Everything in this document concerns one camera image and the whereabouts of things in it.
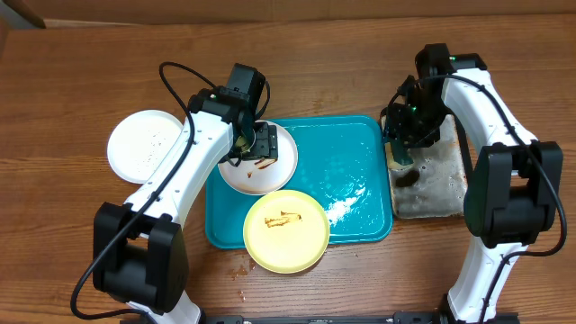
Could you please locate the white plate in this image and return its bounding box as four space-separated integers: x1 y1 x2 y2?
106 110 183 184
218 121 298 195

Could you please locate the yellow green sponge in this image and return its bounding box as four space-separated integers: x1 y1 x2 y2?
385 140 414 170

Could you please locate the yellow-green plate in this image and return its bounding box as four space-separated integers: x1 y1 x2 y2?
243 190 330 275

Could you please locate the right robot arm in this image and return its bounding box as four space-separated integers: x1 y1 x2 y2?
381 43 567 323

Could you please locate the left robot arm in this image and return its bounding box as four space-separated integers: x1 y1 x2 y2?
85 85 278 323

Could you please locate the black soapy water tray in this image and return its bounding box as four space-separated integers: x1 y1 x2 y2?
384 114 473 220

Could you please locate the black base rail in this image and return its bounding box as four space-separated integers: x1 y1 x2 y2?
119 310 521 324

